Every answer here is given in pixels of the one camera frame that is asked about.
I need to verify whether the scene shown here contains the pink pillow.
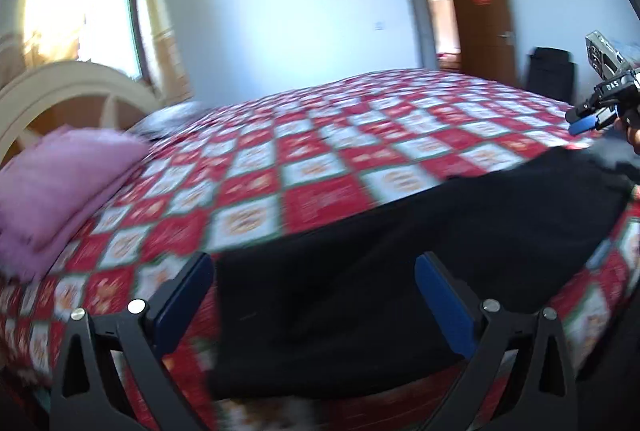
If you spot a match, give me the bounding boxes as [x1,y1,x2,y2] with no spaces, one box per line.
[0,126,148,282]

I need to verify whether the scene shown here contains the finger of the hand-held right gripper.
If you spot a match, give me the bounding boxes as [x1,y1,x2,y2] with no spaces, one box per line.
[565,104,608,136]

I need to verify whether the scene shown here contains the black pants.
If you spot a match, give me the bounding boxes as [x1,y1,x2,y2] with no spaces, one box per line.
[207,146,636,404]

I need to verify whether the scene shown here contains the cream wooden headboard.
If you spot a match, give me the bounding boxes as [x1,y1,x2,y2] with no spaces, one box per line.
[0,61,166,167]

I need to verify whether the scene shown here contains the brown wooden door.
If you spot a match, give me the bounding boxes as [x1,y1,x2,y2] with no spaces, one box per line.
[447,0,518,87]

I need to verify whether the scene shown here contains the yellow curtain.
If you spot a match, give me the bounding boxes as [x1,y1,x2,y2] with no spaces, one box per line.
[20,0,88,62]
[130,0,193,99]

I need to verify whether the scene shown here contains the window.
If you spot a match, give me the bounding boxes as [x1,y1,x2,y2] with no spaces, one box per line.
[75,0,151,82]

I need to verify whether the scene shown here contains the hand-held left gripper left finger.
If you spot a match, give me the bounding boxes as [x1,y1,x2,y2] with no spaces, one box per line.
[50,252,216,431]

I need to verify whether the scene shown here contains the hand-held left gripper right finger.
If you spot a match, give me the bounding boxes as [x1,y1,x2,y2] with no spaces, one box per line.
[414,252,581,431]

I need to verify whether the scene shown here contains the red checked printed blanket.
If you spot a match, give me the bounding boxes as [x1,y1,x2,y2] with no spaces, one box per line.
[0,68,640,431]

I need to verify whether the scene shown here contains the grey striped pillow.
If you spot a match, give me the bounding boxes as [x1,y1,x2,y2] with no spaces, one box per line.
[127,100,211,143]

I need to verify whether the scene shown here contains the person's right hand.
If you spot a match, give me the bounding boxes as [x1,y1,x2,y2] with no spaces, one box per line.
[614,116,640,158]

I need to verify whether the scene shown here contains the black chair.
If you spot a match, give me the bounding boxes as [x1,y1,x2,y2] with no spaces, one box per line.
[525,46,576,104]

